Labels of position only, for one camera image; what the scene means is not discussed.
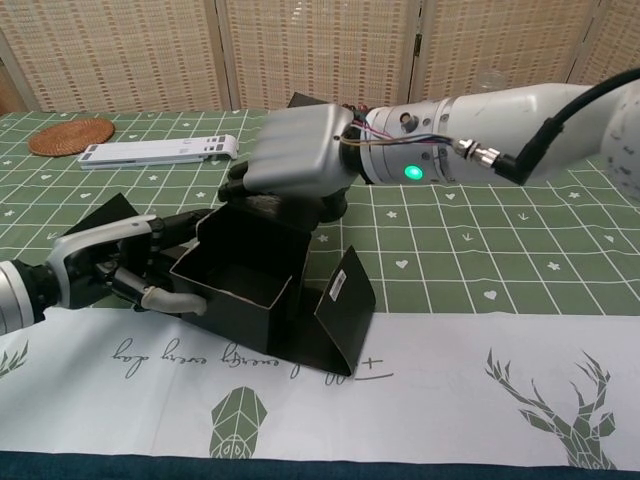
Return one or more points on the round woven rattan coaster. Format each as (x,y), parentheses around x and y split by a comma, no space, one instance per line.
(72,136)

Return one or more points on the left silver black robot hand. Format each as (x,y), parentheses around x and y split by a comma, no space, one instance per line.
(100,240)

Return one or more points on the white folded stand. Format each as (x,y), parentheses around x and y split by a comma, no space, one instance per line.
(150,150)

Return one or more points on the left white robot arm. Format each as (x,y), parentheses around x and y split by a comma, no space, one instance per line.
(20,300)

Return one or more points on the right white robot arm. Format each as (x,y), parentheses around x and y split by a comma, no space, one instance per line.
(500,115)

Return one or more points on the small dark screen hinge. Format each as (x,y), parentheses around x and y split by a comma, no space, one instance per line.
(417,42)

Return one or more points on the clear glass jar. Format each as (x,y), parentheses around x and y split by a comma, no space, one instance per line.
(491,82)

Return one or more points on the black cardboard box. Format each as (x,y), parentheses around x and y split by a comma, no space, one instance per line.
(240,280)

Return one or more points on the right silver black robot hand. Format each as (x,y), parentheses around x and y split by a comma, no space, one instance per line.
(300,145)

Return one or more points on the woven bamboo folding screen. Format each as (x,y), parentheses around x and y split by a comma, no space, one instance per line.
(300,50)

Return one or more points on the green checked deer tablecloth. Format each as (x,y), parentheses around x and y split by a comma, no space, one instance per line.
(450,350)

